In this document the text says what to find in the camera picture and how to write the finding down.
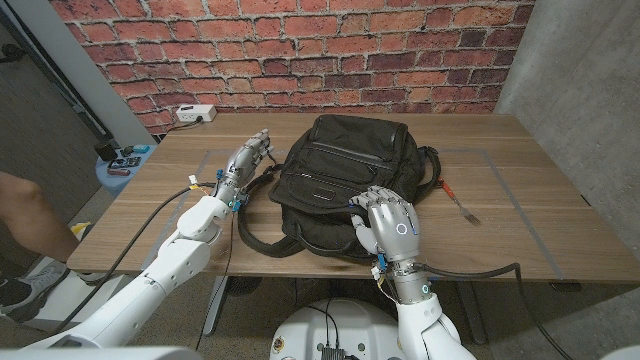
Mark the orange handled metal fork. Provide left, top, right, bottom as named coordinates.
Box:
left=437, top=175, right=484, bottom=227

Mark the thin black left wrist cable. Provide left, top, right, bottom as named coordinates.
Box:
left=194, top=209, right=236, bottom=351

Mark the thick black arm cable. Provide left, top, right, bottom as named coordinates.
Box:
left=52, top=182, right=219, bottom=334
left=412, top=261, right=574, bottom=360

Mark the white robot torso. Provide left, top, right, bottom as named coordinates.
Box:
left=268, top=298, right=415, bottom=360

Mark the white table leg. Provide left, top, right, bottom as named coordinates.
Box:
left=201, top=275, right=230, bottom=336
left=454, top=279, right=489, bottom=345

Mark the red brick print backdrop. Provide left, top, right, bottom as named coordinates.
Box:
left=48, top=0, right=536, bottom=135

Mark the person's bare leg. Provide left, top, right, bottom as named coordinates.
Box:
left=0, top=170, right=80, bottom=264

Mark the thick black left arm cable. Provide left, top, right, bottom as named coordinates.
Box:
left=52, top=182, right=219, bottom=334

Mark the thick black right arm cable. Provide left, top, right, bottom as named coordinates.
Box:
left=412, top=261, right=574, bottom=360

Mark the yellow object on floor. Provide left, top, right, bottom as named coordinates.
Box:
left=63, top=221, right=92, bottom=246

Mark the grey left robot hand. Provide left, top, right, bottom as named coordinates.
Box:
left=213, top=128, right=274, bottom=201

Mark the black round fan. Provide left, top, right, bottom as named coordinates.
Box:
left=227, top=276, right=263, bottom=298

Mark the black phone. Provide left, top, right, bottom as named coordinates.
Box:
left=107, top=156, right=143, bottom=170

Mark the black backpack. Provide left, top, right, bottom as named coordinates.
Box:
left=236, top=113, right=443, bottom=261

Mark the small black box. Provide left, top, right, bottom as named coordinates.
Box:
left=94, top=141, right=119, bottom=162

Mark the round blue stool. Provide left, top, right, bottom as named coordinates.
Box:
left=94, top=144, right=159, bottom=197

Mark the white power strip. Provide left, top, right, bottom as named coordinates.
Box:
left=175, top=103, right=218, bottom=123

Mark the black power strip cord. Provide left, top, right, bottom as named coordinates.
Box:
left=167, top=117, right=204, bottom=132

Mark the grey and black sneaker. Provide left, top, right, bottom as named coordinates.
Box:
left=0, top=263, right=69, bottom=324

